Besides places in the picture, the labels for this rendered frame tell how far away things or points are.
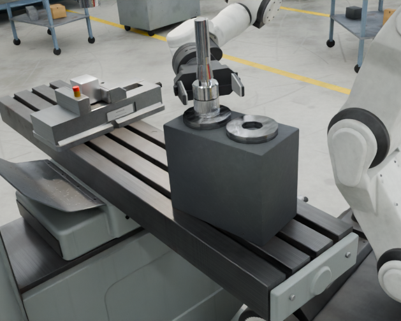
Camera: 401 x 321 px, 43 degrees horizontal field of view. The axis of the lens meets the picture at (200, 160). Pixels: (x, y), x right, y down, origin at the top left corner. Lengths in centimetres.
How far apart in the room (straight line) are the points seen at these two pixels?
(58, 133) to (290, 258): 69
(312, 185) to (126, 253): 170
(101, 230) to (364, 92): 68
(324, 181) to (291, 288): 205
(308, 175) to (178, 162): 204
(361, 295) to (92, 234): 69
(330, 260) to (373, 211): 33
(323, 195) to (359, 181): 161
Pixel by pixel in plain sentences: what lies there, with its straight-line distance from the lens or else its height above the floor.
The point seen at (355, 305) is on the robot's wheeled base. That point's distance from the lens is 136.
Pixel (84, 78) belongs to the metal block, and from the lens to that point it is 138.
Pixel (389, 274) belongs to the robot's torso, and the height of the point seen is 70.
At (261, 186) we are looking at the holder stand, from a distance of 84.
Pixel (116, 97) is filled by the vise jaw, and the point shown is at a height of 102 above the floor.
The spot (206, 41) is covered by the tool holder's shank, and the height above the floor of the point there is 128.
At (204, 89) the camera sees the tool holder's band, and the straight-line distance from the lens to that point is 89.
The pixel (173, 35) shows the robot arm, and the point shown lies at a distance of 113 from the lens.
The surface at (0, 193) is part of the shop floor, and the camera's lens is 315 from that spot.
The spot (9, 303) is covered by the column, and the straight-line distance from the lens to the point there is 117.
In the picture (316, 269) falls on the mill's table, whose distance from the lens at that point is 90.
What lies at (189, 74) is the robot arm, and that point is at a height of 120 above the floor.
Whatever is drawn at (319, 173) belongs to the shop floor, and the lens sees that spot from 296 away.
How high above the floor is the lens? 152
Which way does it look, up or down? 29 degrees down
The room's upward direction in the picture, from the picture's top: 4 degrees counter-clockwise
